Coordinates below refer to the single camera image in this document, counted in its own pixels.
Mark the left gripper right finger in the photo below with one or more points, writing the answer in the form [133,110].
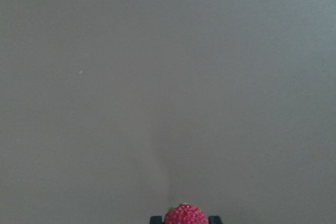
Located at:
[214,220]

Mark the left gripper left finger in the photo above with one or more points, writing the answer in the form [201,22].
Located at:
[156,220]

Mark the red strawberry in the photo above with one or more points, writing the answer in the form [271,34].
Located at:
[185,214]

